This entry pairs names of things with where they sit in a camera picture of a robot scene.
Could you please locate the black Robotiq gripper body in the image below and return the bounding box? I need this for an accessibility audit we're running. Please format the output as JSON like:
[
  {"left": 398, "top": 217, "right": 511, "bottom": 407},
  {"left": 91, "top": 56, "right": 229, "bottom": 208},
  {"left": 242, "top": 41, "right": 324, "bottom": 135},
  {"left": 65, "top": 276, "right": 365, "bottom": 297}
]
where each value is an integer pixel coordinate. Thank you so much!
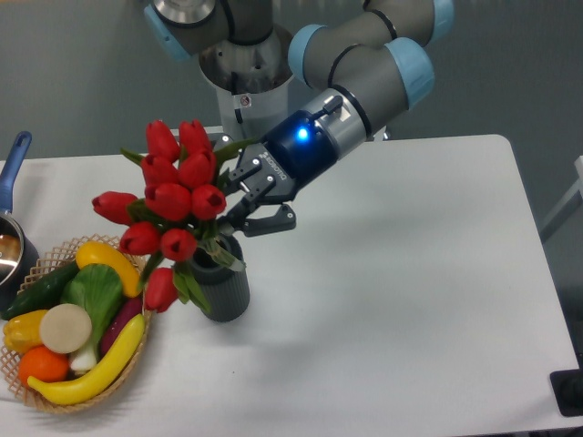
[{"left": 226, "top": 110, "right": 339, "bottom": 204}]

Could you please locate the red tulip bouquet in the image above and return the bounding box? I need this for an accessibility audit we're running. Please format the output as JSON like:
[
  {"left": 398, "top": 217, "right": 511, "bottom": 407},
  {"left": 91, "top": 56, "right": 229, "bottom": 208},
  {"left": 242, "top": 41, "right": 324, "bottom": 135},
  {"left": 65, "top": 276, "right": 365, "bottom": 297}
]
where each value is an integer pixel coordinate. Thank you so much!
[{"left": 92, "top": 119, "right": 239, "bottom": 313}]

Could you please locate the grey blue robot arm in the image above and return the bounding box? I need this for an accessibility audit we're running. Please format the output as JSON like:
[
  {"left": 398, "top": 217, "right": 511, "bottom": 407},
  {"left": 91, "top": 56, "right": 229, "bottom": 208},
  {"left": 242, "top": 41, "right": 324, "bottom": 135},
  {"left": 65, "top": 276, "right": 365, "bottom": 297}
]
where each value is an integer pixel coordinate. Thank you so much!
[{"left": 144, "top": 1, "right": 455, "bottom": 237}]

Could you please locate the dark grey ribbed vase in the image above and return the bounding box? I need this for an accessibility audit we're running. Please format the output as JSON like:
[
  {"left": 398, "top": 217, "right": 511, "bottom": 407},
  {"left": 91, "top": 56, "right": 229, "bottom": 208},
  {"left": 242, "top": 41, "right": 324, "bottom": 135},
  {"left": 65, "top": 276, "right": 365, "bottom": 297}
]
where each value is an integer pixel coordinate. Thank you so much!
[{"left": 189, "top": 235, "right": 250, "bottom": 322}]

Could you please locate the yellow squash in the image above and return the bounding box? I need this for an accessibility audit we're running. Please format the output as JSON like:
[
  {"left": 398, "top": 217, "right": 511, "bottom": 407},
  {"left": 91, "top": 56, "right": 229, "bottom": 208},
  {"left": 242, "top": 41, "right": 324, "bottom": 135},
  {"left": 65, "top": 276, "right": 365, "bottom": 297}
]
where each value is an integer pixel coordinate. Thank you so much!
[{"left": 75, "top": 241, "right": 141, "bottom": 298}]

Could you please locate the purple eggplant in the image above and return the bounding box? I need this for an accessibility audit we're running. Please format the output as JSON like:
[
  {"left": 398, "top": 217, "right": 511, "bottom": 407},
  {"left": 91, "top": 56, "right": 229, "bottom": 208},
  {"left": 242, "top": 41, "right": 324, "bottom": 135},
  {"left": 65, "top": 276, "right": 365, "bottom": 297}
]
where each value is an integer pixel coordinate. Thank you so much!
[{"left": 99, "top": 297, "right": 142, "bottom": 357}]

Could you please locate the green bok choy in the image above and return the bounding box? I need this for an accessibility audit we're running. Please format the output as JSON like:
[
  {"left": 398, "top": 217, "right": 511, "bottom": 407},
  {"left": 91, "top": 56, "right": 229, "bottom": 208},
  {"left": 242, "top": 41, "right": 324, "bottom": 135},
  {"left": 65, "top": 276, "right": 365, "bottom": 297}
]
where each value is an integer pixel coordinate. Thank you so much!
[{"left": 60, "top": 264, "right": 124, "bottom": 376}]

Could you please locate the green cucumber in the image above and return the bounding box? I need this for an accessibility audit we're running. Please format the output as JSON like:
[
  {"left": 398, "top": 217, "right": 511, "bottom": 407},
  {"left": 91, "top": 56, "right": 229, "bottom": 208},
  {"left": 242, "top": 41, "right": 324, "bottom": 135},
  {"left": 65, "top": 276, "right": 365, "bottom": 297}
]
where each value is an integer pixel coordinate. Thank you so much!
[{"left": 1, "top": 262, "right": 79, "bottom": 320}]

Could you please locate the beige round disc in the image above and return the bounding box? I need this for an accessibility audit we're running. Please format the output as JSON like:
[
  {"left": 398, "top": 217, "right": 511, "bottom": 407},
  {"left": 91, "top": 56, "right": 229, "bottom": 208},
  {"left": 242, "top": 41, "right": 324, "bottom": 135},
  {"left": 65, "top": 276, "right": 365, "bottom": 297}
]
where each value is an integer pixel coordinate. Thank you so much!
[{"left": 39, "top": 303, "right": 92, "bottom": 354}]

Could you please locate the yellow bell pepper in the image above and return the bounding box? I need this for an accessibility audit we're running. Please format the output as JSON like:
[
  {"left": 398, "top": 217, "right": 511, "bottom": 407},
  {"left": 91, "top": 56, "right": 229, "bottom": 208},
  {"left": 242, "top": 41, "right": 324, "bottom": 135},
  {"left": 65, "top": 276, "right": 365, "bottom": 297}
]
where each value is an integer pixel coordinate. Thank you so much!
[{"left": 3, "top": 310, "right": 48, "bottom": 354}]

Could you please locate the yellow banana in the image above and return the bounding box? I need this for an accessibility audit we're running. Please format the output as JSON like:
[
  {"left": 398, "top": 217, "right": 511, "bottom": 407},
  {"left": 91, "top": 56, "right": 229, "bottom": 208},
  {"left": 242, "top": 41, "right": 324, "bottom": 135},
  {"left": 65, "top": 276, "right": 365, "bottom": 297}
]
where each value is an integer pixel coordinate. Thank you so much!
[{"left": 27, "top": 314, "right": 146, "bottom": 406}]

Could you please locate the orange fruit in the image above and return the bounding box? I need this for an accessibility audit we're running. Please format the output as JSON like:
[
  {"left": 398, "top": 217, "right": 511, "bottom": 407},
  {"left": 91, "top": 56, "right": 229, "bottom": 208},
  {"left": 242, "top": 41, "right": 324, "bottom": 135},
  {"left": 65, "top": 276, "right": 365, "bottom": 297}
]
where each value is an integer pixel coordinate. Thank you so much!
[{"left": 18, "top": 346, "right": 69, "bottom": 387}]

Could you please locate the black device at table edge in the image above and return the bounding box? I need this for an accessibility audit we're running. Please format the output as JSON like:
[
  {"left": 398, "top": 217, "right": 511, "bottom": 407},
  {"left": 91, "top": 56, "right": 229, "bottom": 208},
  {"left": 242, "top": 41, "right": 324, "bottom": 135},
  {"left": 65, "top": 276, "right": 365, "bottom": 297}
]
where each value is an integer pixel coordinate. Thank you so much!
[{"left": 549, "top": 369, "right": 582, "bottom": 417}]

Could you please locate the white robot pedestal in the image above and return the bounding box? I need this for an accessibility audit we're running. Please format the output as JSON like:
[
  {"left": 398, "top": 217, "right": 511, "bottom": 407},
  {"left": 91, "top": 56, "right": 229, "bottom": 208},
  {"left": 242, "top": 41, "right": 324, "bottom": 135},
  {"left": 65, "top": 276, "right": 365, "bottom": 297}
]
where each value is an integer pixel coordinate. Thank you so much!
[{"left": 172, "top": 17, "right": 292, "bottom": 139}]

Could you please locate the blue handled saucepan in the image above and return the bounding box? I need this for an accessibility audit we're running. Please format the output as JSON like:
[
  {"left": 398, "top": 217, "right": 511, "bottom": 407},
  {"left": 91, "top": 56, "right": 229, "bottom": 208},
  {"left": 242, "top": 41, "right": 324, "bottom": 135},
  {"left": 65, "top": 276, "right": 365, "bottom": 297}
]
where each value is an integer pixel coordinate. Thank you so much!
[{"left": 1, "top": 131, "right": 39, "bottom": 311}]

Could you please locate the white frame at right edge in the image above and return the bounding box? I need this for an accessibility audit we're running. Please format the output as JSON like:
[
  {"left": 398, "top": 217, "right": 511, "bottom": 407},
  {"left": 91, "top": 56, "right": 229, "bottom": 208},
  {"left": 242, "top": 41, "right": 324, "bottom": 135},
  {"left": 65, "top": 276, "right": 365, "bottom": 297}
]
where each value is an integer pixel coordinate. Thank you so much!
[{"left": 539, "top": 156, "right": 582, "bottom": 244}]

